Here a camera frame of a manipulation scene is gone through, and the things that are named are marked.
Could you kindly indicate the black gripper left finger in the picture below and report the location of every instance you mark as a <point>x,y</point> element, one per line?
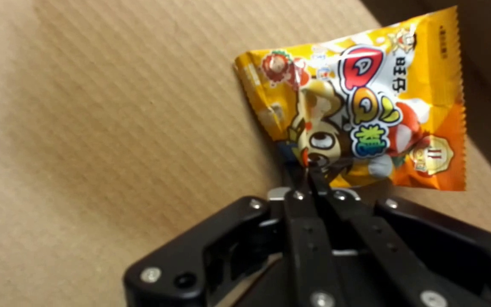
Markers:
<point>303,250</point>

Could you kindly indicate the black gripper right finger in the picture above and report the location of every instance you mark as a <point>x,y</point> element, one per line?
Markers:
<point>405,256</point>

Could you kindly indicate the yellow cartoon snack packet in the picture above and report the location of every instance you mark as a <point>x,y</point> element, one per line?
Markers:
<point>371,103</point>

